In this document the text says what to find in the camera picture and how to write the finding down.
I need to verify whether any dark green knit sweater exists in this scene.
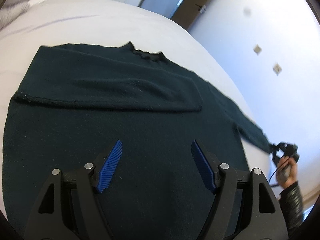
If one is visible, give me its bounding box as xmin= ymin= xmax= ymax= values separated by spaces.
xmin=3 ymin=43 xmax=270 ymax=239

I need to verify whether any black jacket right forearm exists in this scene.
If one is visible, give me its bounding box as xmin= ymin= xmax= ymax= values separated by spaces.
xmin=279 ymin=182 xmax=303 ymax=237

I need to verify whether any person right hand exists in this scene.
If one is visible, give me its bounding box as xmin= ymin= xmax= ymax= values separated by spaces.
xmin=276 ymin=156 xmax=298 ymax=189

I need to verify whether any brown wooden door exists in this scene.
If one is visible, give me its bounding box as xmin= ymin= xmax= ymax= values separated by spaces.
xmin=171 ymin=0 xmax=211 ymax=30

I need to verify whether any white bed mattress sheet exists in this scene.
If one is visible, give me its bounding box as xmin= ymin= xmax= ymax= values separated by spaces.
xmin=0 ymin=0 xmax=272 ymax=221

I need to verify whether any grey folded duvet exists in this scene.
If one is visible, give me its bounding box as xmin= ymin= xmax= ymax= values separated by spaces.
xmin=0 ymin=0 xmax=31 ymax=30

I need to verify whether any wall socket plate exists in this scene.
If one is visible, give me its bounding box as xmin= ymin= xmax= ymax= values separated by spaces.
xmin=273 ymin=63 xmax=282 ymax=75

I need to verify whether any wall switch plate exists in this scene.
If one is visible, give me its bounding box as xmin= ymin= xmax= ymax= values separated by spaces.
xmin=253 ymin=45 xmax=262 ymax=55

